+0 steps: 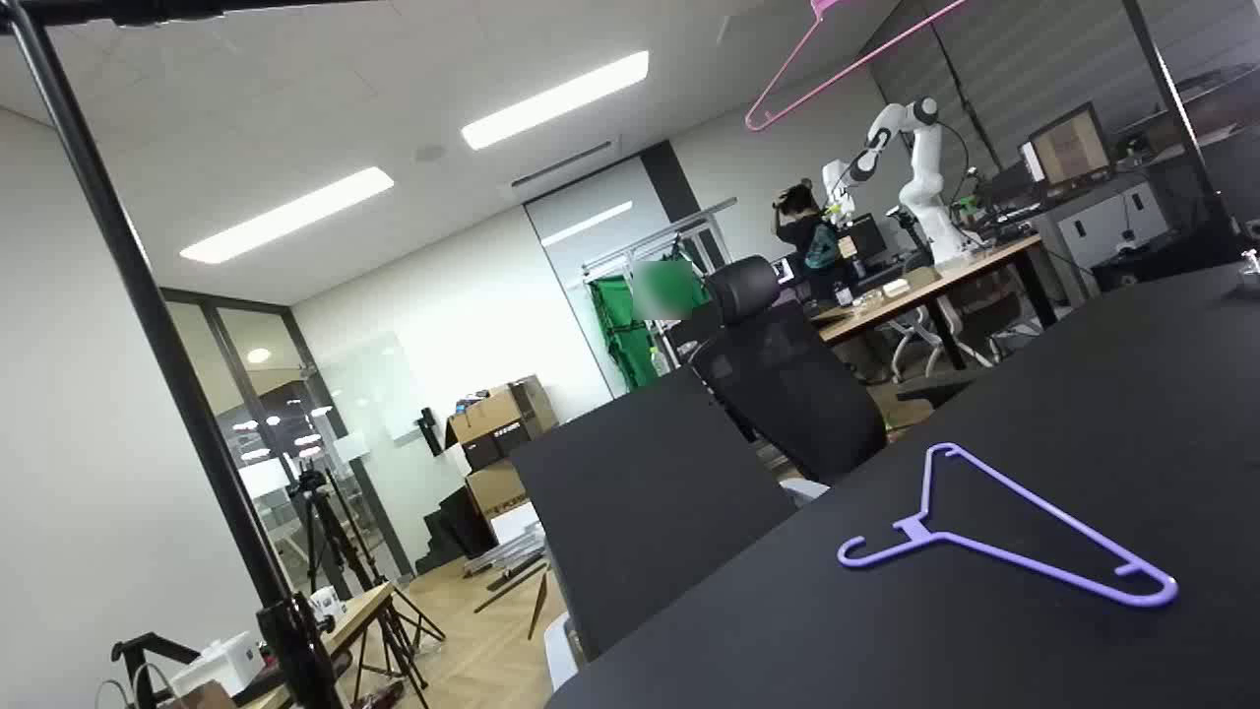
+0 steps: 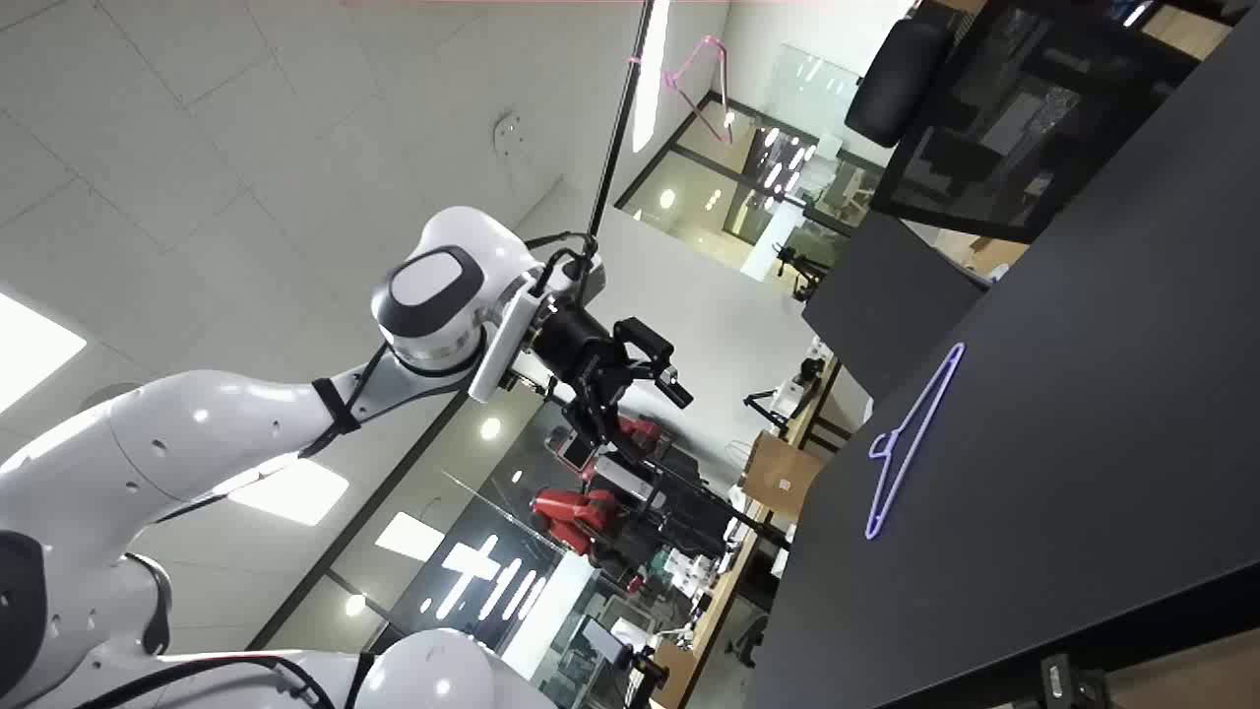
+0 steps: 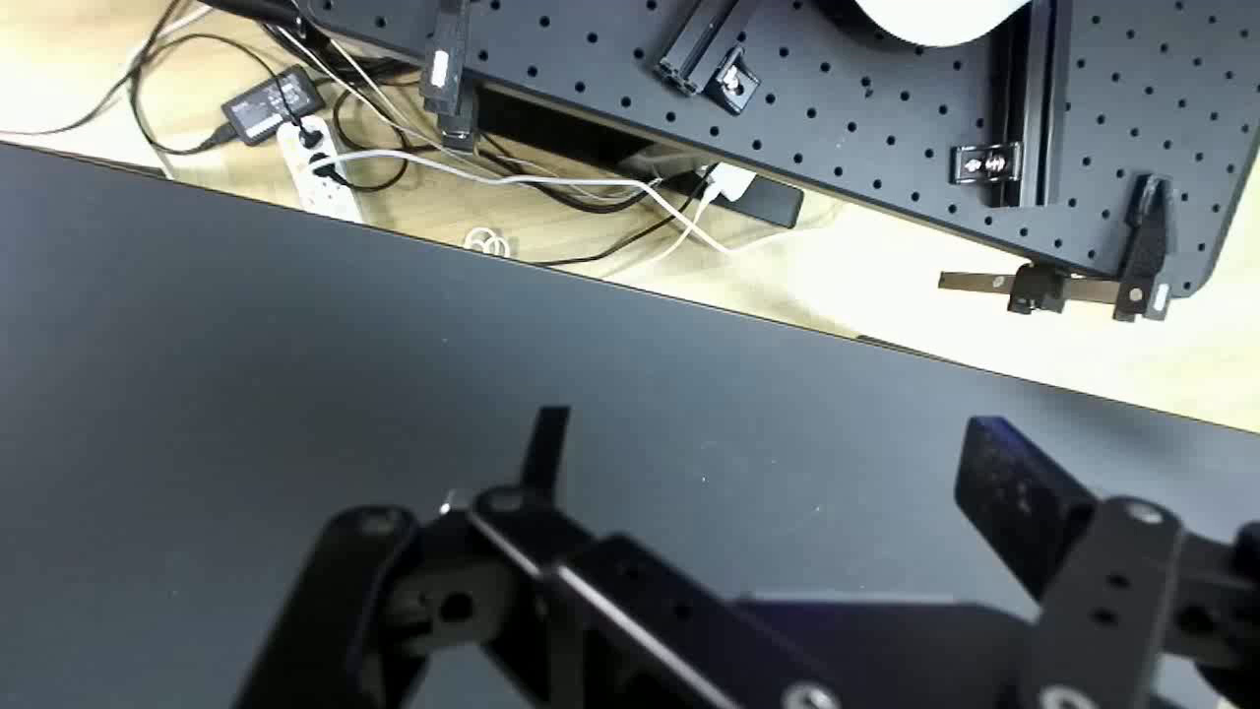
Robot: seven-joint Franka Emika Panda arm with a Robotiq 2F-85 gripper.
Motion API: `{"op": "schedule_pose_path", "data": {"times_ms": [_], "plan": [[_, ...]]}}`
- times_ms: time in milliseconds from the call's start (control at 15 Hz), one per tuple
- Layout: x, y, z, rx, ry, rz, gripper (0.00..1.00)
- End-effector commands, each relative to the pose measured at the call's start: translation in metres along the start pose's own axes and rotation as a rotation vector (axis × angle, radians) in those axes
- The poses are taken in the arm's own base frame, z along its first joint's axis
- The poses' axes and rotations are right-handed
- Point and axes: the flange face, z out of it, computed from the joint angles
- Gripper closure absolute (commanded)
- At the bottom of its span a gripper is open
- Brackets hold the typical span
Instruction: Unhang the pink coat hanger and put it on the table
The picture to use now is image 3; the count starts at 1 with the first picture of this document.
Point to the black power adapter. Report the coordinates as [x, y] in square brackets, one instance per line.
[271, 102]

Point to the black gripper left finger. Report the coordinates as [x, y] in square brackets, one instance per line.
[397, 591]

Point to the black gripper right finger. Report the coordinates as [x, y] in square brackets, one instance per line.
[1116, 591]

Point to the silver knob bracket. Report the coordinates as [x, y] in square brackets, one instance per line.
[987, 163]

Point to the black box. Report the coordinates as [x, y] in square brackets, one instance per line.
[772, 198]

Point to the black clamp with metal bar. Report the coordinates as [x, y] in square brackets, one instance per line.
[1044, 285]

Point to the black corner bracket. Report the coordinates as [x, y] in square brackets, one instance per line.
[733, 83]

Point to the black table clamp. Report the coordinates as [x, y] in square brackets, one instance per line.
[1142, 251]

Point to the short black aluminium rail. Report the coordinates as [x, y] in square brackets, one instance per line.
[696, 42]

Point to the white plug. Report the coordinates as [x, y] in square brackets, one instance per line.
[729, 181]

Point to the long black aluminium rail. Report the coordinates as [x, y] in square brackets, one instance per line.
[1025, 90]

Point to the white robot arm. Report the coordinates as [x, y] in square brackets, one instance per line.
[938, 22]

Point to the black perforated mounting board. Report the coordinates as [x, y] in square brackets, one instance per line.
[852, 121]

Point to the white power strip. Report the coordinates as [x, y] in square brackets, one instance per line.
[321, 172]

